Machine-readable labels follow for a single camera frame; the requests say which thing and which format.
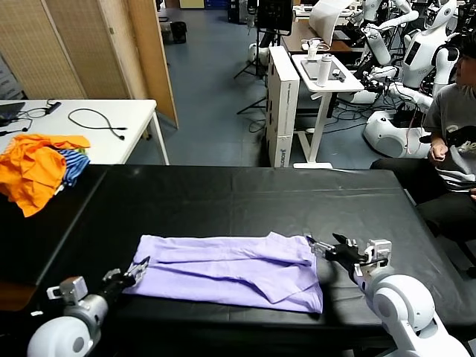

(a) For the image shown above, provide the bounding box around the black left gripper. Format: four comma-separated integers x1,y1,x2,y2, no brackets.
99,255,151,298

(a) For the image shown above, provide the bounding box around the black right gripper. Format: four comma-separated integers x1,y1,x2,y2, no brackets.
303,233,367,275

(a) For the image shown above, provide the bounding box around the lavender t-shirt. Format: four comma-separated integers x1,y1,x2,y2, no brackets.
122,231,324,315

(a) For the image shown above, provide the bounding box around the small white robot base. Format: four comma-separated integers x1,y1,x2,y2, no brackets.
248,43,271,64

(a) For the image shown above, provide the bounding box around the person's right hand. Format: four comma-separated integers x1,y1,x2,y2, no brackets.
428,143,448,164

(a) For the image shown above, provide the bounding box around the black side table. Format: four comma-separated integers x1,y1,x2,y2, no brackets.
0,163,112,287

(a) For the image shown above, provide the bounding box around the blue striped garment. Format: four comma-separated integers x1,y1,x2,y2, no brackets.
55,148,91,194

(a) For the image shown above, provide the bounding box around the black chair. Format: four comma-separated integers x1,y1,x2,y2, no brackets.
433,222,476,278

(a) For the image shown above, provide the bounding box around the orange garment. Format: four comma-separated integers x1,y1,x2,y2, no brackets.
0,133,91,218

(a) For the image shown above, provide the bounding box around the tall white cardboard box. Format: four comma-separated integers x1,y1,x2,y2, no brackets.
266,45,300,169

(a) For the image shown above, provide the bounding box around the white table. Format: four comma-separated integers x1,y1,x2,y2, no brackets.
0,98,171,166

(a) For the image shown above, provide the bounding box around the white standing desk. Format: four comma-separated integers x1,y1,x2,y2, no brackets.
292,54,366,170

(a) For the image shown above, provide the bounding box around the white bottle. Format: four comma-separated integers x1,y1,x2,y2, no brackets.
317,54,335,88

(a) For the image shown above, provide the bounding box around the grey tablet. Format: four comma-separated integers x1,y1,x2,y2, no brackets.
300,58,338,81

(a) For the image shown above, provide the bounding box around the seated person grey shirt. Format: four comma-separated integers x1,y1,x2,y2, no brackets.
371,31,476,257

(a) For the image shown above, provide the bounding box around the white headset on stand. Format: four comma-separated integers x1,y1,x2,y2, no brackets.
301,38,331,60

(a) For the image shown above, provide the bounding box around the black laptop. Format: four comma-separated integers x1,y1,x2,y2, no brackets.
0,100,27,127

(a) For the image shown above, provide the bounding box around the black tripod stand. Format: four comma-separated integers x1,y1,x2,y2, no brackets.
233,25,283,116

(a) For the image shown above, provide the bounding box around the white humanoid robot black chest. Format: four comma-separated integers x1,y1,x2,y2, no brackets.
362,0,464,161

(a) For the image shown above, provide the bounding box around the brown wooden desk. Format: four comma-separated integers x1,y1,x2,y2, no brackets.
281,20,367,55

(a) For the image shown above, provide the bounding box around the white curved panel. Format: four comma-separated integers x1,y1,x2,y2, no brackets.
309,0,353,45

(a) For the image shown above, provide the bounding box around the white printed carton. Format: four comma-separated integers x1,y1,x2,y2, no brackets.
0,54,28,100

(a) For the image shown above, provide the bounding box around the wooden folding screen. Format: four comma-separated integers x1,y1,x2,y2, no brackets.
0,0,179,130

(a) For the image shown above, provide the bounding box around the black monitor panel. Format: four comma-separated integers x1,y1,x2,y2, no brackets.
257,0,294,37

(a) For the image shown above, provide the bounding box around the black trash bin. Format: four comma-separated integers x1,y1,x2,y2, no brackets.
170,21,187,45

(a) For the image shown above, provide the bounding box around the black storage rack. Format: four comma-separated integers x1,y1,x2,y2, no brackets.
227,0,258,24

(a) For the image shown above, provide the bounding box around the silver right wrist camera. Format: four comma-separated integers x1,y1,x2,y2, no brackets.
363,239,393,268

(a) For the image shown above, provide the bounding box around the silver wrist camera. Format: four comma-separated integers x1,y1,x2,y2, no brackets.
46,275,89,306
363,239,393,268

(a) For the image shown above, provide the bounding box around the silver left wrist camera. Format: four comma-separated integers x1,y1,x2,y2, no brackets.
46,275,89,306

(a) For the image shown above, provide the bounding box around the black looped cable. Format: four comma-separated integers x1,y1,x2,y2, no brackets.
68,107,129,141

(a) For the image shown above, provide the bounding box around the thin black cable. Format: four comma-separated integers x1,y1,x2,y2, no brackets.
0,108,51,137

